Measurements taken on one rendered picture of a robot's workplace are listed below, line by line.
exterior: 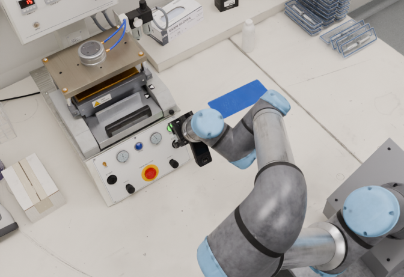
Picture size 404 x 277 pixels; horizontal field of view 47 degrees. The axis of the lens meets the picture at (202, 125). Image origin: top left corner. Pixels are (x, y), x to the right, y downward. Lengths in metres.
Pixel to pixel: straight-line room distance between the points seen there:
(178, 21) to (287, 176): 1.19
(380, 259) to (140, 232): 0.70
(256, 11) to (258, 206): 1.36
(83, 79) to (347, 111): 0.94
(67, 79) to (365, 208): 0.89
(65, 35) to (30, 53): 0.42
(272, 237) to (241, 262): 0.07
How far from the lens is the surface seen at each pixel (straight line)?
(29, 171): 1.60
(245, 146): 1.18
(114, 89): 1.44
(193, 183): 1.56
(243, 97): 1.77
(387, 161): 1.39
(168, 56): 1.88
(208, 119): 1.14
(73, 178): 1.65
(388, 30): 3.32
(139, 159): 1.51
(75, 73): 1.44
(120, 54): 1.45
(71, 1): 1.49
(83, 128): 1.43
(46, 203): 1.55
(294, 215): 0.82
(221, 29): 1.97
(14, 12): 1.45
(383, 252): 1.40
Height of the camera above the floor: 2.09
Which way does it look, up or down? 53 degrees down
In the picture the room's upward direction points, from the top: 5 degrees counter-clockwise
